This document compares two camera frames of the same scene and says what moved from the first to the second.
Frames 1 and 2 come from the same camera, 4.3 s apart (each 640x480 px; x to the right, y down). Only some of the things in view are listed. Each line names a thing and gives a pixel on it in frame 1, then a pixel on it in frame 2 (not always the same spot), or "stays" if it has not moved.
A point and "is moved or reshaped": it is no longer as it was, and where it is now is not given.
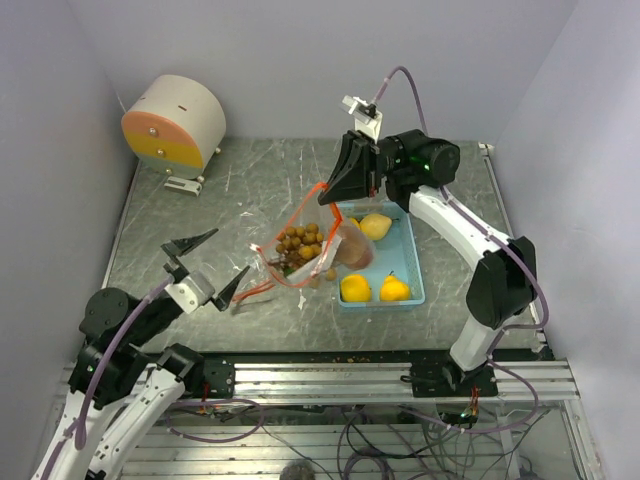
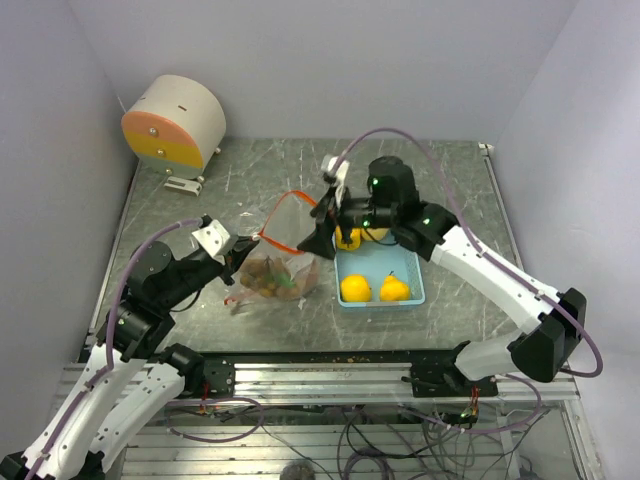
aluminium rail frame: (369, 420) stays
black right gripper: (357, 173) → (326, 212)
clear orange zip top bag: (295, 249) is moved or reshaped
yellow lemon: (375, 226) stays
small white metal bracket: (184, 184) stays
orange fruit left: (354, 288) stays
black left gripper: (183, 245) → (234, 256)
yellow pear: (392, 289) stays
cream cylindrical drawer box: (175, 124) stays
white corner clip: (486, 149) stays
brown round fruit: (356, 250) → (307, 280)
